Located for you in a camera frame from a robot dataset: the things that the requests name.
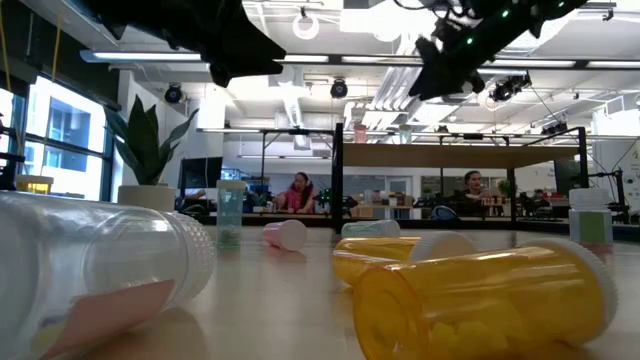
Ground dark blue round object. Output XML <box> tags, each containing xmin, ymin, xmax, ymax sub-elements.
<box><xmin>429</xmin><ymin>203</ymin><xmax>460</xmax><ymax>222</ymax></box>

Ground black background rig frame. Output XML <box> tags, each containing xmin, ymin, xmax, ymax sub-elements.
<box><xmin>197</xmin><ymin>127</ymin><xmax>335</xmax><ymax>216</ymax></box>

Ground wooden shelf black legs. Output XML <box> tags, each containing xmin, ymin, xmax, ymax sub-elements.
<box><xmin>331</xmin><ymin>122</ymin><xmax>589</xmax><ymax>236</ymax></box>

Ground large window black frame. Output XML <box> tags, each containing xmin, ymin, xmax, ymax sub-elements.
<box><xmin>0</xmin><ymin>74</ymin><xmax>115</xmax><ymax>202</ymax></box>

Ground black ceiling camera cluster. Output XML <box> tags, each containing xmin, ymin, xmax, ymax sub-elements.
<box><xmin>488</xmin><ymin>73</ymin><xmax>533</xmax><ymax>104</ymax></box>

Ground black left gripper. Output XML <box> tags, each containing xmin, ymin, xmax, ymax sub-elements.
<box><xmin>84</xmin><ymin>0</ymin><xmax>288</xmax><ymax>89</ymax></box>

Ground potted snake plant white pot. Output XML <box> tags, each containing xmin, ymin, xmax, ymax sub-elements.
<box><xmin>103</xmin><ymin>94</ymin><xmax>200</xmax><ymax>213</ymax></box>

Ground black aluminium rig frame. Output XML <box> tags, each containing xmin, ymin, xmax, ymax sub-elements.
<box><xmin>0</xmin><ymin>152</ymin><xmax>640</xmax><ymax>241</ymax></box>

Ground long linear ceiling light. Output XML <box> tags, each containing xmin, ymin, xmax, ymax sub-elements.
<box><xmin>79</xmin><ymin>48</ymin><xmax>640</xmax><ymax>70</ymax></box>

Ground person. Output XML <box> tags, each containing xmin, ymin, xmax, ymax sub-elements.
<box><xmin>451</xmin><ymin>169</ymin><xmax>496</xmax><ymax>211</ymax></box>
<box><xmin>273</xmin><ymin>171</ymin><xmax>317</xmax><ymax>214</ymax></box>

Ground black monitor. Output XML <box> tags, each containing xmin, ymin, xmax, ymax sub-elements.
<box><xmin>178</xmin><ymin>156</ymin><xmax>224</xmax><ymax>190</ymax></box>

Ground white ring lamp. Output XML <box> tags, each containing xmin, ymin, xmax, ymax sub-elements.
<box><xmin>292</xmin><ymin>10</ymin><xmax>320</xmax><ymax>41</ymax></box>

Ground large clear bottle knurled cap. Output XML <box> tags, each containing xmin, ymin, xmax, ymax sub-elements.
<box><xmin>0</xmin><ymin>189</ymin><xmax>217</xmax><ymax>360</ymax></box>

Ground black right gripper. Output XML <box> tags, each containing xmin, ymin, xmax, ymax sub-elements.
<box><xmin>409</xmin><ymin>0</ymin><xmax>542</xmax><ymax>102</ymax></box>

